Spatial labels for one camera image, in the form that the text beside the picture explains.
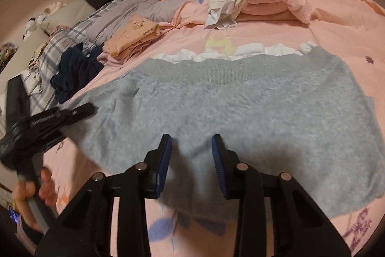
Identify grey New York sweatshirt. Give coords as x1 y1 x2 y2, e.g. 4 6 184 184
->
63 47 384 220

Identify orange folded small clothes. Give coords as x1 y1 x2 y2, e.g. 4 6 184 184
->
97 15 161 66

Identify person's left hand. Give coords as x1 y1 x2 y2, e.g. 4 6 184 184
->
13 167 58 232

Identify dark navy crumpled garment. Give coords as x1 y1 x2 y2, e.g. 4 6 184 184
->
50 43 104 104

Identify plaid blue grey pillow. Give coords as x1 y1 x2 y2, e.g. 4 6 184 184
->
20 0 124 114

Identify small plush toys on headboard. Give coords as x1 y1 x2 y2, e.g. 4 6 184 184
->
22 1 67 40

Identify beige headboard cushion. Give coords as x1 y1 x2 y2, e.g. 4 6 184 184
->
1 0 95 86

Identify lilac grey bed sheet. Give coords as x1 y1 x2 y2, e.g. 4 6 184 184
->
78 0 204 44

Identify pink floral duvet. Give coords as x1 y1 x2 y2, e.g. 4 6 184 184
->
44 0 384 256

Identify pink fleece folded garment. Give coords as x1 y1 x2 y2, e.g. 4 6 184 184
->
235 0 312 25

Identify colourful woven wall ornament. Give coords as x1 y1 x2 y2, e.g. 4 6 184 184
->
0 42 18 72

